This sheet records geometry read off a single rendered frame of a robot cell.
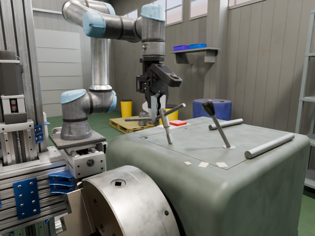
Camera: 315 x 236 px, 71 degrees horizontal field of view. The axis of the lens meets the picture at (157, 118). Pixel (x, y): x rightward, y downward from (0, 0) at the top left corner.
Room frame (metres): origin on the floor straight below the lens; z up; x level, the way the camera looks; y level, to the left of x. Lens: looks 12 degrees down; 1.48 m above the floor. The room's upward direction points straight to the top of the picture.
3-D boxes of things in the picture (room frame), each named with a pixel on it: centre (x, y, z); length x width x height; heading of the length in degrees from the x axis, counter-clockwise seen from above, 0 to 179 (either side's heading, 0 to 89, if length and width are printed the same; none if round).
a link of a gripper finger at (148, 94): (0.72, 0.02, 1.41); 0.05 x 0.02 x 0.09; 131
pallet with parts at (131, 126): (5.84, 0.64, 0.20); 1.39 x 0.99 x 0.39; 35
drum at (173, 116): (5.03, -0.26, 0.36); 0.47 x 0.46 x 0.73; 35
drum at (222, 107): (3.83, -0.95, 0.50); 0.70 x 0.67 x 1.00; 125
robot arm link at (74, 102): (1.08, 0.40, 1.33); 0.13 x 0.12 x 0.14; 125
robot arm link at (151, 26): (0.75, 0.02, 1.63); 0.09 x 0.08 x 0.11; 35
